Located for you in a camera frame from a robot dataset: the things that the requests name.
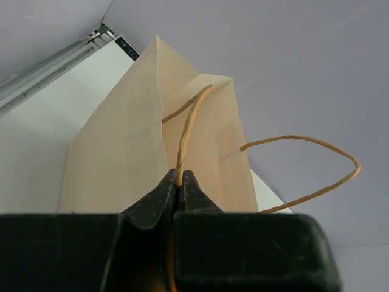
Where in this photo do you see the aluminium frame rail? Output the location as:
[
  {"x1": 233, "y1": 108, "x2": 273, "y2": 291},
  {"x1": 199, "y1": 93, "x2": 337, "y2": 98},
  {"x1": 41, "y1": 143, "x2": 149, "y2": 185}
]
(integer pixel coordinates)
[{"x1": 1, "y1": 24, "x2": 115, "y2": 116}]

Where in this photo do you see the beige paper bag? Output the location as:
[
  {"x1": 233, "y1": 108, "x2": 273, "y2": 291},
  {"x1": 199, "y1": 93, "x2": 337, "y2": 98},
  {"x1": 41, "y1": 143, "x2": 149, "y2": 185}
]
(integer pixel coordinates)
[{"x1": 58, "y1": 35, "x2": 362, "y2": 215}]

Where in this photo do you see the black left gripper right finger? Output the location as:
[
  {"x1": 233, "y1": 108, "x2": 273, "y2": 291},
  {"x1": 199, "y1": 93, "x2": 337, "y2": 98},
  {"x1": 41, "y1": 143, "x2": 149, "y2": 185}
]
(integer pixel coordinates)
[{"x1": 177, "y1": 170, "x2": 223, "y2": 213}]

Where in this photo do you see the blue label left corner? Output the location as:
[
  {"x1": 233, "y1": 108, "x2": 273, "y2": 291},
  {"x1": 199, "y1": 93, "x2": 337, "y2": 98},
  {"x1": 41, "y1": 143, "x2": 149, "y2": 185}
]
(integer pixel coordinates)
[{"x1": 115, "y1": 36, "x2": 140, "y2": 61}]

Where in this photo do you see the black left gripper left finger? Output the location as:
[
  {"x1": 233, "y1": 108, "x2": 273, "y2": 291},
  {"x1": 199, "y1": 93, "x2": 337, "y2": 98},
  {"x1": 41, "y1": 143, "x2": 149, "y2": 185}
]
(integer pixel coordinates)
[{"x1": 121, "y1": 169, "x2": 176, "y2": 229}]

